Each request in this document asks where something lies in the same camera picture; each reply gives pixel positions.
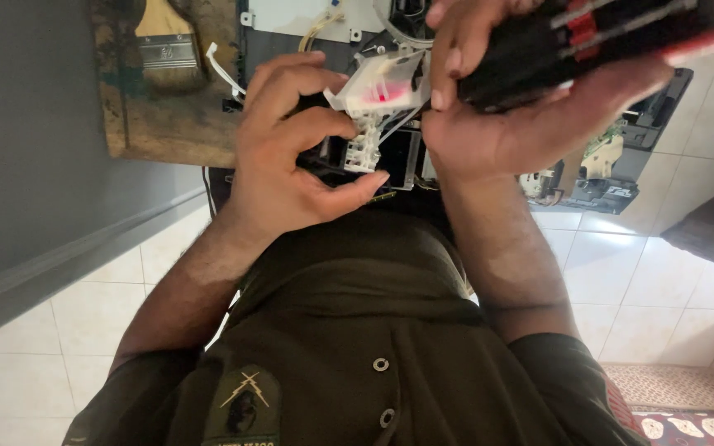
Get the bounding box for person's right hand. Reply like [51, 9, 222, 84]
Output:
[421, 0, 675, 185]

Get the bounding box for person's left hand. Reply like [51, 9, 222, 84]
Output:
[224, 51, 390, 241]

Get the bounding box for white ink cartridge carriage part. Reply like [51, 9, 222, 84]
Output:
[323, 48, 433, 174]

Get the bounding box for black red screwdriver set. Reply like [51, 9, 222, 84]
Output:
[456, 0, 714, 116]

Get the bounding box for yellowish ink tubes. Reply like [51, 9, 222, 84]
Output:
[297, 7, 347, 53]

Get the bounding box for white metal printer panel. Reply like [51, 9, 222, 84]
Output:
[240, 0, 395, 45]

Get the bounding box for open black printer chassis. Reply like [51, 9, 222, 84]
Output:
[205, 0, 695, 216]

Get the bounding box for worn wooden board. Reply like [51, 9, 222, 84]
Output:
[88, 0, 245, 168]

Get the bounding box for person's olive green shirt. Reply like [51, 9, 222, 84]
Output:
[61, 207, 652, 446]

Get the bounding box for beige patterned rug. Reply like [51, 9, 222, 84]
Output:
[600, 362, 714, 415]

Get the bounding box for red patterned mat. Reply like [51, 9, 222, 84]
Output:
[631, 409, 714, 446]

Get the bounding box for white flat cable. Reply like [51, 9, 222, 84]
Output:
[205, 41, 248, 104]

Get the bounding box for wooden handled paint brush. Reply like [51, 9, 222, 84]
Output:
[134, 0, 204, 89]

